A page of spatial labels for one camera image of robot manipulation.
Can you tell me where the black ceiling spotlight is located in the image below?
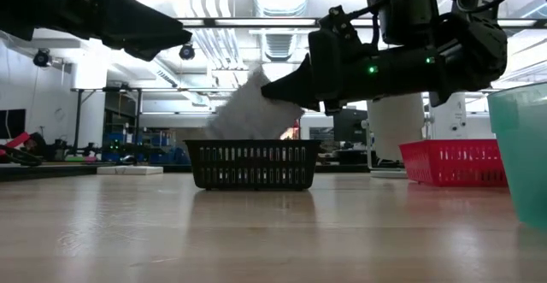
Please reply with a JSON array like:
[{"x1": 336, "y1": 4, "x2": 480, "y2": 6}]
[
  {"x1": 179, "y1": 43, "x2": 197, "y2": 62},
  {"x1": 32, "y1": 49, "x2": 51, "y2": 68}
]

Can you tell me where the red slotted plastic basket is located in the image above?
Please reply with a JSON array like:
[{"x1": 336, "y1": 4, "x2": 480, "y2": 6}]
[{"x1": 399, "y1": 139, "x2": 509, "y2": 189}]

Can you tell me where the white pillar device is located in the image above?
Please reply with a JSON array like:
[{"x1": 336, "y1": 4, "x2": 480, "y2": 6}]
[{"x1": 428, "y1": 92, "x2": 468, "y2": 141}]

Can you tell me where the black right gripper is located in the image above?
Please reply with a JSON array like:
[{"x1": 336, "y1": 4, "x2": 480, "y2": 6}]
[{"x1": 261, "y1": 0, "x2": 441, "y2": 116}]

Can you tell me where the white green acer box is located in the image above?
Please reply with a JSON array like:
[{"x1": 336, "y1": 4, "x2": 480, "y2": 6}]
[{"x1": 203, "y1": 67, "x2": 305, "y2": 141}]

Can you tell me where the black computer monitor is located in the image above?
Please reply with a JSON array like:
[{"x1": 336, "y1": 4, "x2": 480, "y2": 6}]
[{"x1": 332, "y1": 108, "x2": 368, "y2": 144}]

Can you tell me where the small flat white box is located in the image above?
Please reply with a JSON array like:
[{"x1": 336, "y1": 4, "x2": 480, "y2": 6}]
[{"x1": 97, "y1": 165, "x2": 164, "y2": 176}]

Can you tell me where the long light bar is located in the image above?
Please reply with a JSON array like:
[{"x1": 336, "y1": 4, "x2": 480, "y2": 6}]
[{"x1": 177, "y1": 16, "x2": 547, "y2": 30}]

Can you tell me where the black slotted plastic basket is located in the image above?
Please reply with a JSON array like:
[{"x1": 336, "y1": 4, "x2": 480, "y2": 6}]
[{"x1": 184, "y1": 139, "x2": 322, "y2": 192}]

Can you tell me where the black wall screen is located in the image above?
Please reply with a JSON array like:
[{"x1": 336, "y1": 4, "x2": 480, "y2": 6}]
[{"x1": 0, "y1": 108, "x2": 26, "y2": 139}]

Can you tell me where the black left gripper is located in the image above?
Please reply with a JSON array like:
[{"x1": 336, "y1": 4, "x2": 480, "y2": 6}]
[{"x1": 0, "y1": 0, "x2": 193, "y2": 62}]

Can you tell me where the teal translucent plastic bin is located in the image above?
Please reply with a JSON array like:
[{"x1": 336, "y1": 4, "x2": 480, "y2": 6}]
[{"x1": 486, "y1": 81, "x2": 547, "y2": 232}]

